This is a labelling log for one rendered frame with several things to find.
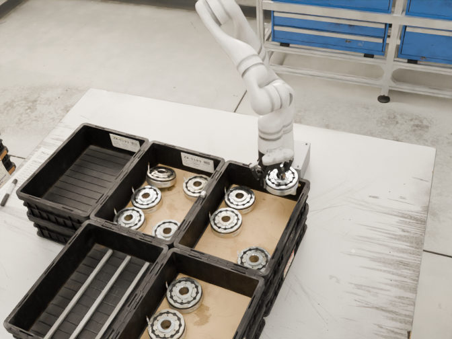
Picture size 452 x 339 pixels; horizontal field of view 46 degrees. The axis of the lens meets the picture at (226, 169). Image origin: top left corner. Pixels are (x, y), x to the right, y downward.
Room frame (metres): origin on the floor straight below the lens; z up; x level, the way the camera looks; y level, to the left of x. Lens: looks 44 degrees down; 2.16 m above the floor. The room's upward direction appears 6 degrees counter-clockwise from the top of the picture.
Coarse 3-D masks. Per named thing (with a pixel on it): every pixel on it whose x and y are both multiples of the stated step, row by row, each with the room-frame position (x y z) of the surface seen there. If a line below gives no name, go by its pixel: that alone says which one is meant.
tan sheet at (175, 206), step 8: (176, 176) 1.38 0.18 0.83; (184, 176) 1.37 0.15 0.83; (144, 184) 1.35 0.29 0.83; (176, 184) 1.34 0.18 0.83; (168, 192) 1.30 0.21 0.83; (176, 192) 1.30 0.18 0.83; (168, 200) 1.26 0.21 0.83; (176, 200) 1.26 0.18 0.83; (184, 200) 1.26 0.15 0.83; (160, 208) 1.23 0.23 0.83; (168, 208) 1.23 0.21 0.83; (176, 208) 1.22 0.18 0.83; (184, 208) 1.22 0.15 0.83; (152, 216) 1.20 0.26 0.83; (160, 216) 1.20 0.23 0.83; (168, 216) 1.19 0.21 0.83; (176, 216) 1.19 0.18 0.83; (184, 216) 1.18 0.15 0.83; (152, 224) 1.16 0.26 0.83; (144, 232) 1.13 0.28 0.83
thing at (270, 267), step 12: (216, 180) 1.24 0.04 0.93; (300, 180) 1.20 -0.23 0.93; (300, 204) 1.10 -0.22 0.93; (192, 216) 1.09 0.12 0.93; (288, 228) 1.01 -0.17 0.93; (180, 240) 1.01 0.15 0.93; (192, 252) 0.95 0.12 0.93; (276, 252) 0.93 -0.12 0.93; (228, 264) 0.90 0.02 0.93; (240, 264) 0.90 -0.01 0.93; (264, 276) 0.85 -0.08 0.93
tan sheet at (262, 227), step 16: (256, 192) 1.26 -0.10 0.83; (224, 208) 1.20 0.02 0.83; (256, 208) 1.19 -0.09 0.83; (272, 208) 1.18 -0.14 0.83; (288, 208) 1.18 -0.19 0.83; (256, 224) 1.12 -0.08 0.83; (272, 224) 1.11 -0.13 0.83; (208, 240) 1.07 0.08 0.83; (224, 240) 1.07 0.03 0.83; (240, 240) 1.06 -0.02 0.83; (256, 240) 1.05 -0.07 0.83; (272, 240) 1.05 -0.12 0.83; (224, 256) 1.00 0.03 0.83
